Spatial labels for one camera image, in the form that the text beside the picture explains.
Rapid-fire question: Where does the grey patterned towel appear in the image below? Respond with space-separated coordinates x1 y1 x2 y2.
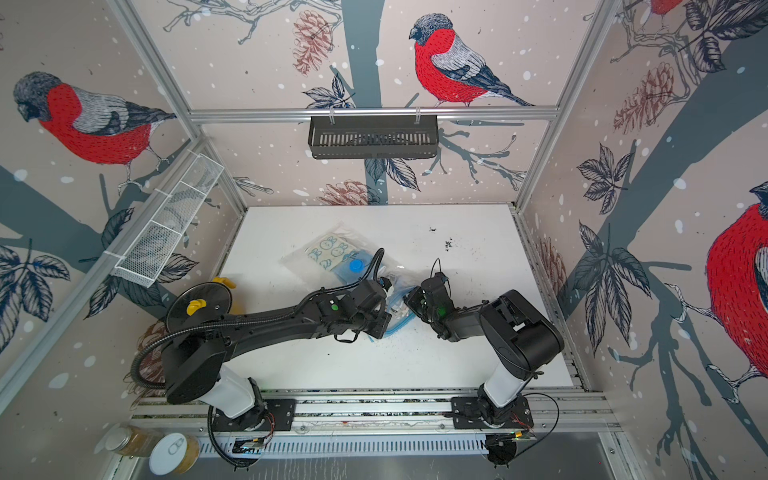
387 289 413 323

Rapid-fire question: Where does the clear vacuum bag blue zipper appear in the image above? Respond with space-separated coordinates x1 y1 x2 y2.
279 222 417 337

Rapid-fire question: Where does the cream towel blue bunny print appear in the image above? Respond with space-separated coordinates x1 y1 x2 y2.
305 234 358 271

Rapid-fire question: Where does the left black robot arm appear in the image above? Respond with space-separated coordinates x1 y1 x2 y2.
161 277 392 431

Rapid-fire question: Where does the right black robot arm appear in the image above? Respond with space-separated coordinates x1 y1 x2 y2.
404 272 565 431

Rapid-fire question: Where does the yellow pot black lid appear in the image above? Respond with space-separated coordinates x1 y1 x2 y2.
165 277 236 333

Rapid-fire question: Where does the glass jar with metal lid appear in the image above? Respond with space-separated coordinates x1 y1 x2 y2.
94 424 162 458

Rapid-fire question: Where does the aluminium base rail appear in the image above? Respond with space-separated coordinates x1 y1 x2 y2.
130 388 621 459

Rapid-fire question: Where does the black hanging wire basket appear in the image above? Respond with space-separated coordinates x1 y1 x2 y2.
308 115 439 160

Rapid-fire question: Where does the black corrugated cable conduit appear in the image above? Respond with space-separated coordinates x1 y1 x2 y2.
129 247 386 391

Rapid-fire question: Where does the white mesh wall shelf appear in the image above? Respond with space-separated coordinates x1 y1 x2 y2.
111 153 224 287

